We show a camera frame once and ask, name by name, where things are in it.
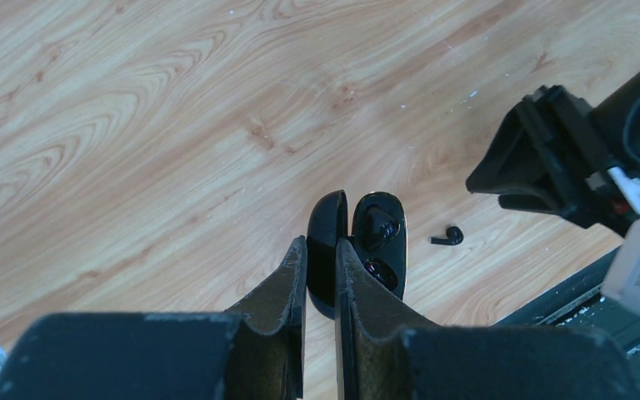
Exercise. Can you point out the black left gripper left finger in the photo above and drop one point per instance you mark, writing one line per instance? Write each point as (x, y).
(252, 350)

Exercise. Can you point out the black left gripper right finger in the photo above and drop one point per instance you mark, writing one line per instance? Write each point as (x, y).
(386, 350)

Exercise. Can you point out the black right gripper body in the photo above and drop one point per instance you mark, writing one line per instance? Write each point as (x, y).
(547, 157)

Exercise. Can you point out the black earbud charging case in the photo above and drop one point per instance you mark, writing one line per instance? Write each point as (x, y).
(330, 222)

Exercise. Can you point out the black earbud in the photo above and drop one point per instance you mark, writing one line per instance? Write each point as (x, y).
(379, 228)
(453, 236)

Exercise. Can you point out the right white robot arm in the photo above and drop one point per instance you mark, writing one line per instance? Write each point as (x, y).
(618, 120)

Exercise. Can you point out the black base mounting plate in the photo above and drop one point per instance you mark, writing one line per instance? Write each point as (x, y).
(577, 302)

